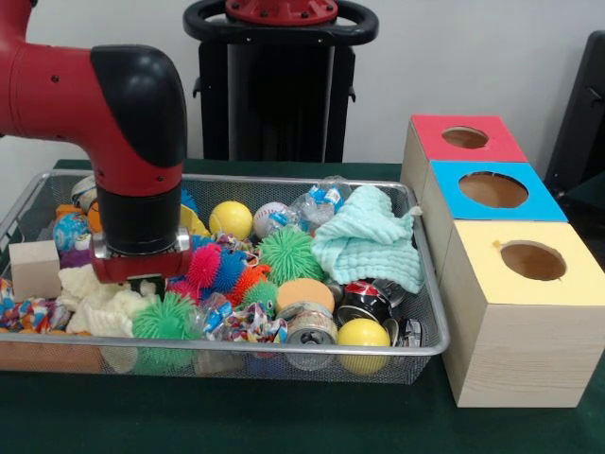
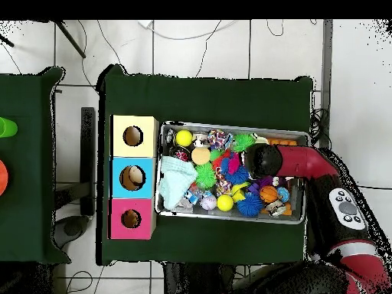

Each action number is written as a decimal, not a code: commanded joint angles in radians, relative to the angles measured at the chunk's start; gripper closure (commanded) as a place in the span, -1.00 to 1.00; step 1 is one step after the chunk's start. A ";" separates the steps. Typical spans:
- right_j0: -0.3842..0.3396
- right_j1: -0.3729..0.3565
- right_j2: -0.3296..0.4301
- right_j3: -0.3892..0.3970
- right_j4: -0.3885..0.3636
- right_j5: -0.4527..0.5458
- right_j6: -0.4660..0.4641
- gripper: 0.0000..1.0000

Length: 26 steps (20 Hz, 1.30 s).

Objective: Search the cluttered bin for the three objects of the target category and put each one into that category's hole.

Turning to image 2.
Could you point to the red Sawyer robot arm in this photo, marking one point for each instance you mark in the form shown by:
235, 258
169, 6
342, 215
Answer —
306, 162

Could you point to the wooden box with three holes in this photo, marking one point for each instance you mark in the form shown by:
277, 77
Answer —
147, 177

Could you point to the clear mesh bin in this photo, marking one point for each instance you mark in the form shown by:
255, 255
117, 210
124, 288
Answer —
160, 205

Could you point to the orange foam disc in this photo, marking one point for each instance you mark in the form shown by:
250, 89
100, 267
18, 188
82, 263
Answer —
200, 155

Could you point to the green spiky ball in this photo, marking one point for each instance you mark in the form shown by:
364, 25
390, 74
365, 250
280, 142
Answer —
206, 174
243, 142

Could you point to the silver soda can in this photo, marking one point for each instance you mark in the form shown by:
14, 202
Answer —
201, 139

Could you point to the mint green cloth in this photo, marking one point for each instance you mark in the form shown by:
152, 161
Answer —
176, 180

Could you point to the yellow ball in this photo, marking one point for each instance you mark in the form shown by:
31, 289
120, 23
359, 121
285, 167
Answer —
225, 203
184, 138

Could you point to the dark green table cloth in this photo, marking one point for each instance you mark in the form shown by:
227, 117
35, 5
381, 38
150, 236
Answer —
30, 153
214, 98

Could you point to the blue spiky ball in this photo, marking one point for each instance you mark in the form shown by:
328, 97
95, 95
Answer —
250, 206

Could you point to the orange toy basketball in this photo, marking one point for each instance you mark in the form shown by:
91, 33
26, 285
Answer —
268, 194

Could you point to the black tripod leg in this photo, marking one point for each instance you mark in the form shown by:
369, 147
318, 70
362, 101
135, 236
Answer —
70, 38

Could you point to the green cup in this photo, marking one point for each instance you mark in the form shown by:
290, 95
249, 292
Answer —
6, 127

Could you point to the orange round object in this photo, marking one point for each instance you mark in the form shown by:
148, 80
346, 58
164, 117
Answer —
3, 177

